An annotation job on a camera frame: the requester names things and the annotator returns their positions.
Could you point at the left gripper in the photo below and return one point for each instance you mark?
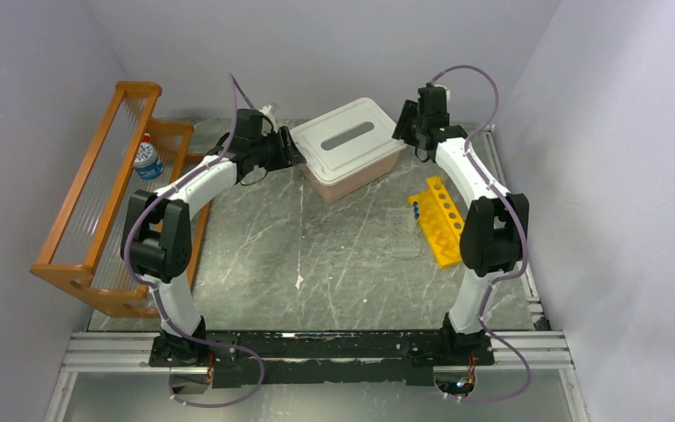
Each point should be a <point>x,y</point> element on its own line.
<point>288,156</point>

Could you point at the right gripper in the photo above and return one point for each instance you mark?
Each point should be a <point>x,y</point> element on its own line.
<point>402,131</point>

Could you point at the white bin lid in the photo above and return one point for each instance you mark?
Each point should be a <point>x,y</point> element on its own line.
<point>346,140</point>

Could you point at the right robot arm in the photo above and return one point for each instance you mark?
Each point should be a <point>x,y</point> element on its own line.
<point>489,238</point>

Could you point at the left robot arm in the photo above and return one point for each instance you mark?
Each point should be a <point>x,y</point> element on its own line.
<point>157,232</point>

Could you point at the pink plastic bin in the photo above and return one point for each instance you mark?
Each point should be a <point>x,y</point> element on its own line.
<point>350,184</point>

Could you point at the clear acrylic tube rack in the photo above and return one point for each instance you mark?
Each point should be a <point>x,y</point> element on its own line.
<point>402,241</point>

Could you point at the yellow test tube rack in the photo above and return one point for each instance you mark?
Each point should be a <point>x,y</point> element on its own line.
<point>440,222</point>

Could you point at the blue white bottle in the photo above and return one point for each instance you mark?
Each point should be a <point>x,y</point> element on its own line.
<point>147,163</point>

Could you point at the orange wooden shelf rack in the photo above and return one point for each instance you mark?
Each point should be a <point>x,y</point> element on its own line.
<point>81,255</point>

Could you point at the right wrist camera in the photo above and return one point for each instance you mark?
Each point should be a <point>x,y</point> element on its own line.
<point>446,90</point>

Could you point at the black base frame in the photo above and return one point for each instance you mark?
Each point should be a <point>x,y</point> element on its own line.
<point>239,358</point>

